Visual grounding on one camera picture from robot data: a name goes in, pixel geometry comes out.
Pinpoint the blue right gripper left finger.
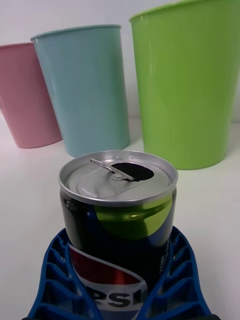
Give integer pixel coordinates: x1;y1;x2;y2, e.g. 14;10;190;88
21;227;103;320

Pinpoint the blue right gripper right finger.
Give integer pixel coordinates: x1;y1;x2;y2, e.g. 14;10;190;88
136;225;221;320

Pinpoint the black drink can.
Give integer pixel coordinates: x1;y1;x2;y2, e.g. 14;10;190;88
58;149;179;320

